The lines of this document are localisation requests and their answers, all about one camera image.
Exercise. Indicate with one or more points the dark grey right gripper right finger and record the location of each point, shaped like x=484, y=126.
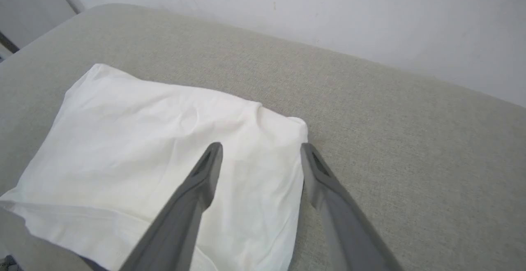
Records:
x=345, y=230

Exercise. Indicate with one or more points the black and white shirt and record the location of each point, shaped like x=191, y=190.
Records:
x=144, y=131

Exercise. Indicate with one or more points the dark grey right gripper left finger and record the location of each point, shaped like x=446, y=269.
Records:
x=181, y=221

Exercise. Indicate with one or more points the white cabinet with dark slot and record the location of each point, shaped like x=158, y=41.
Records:
x=24, y=4

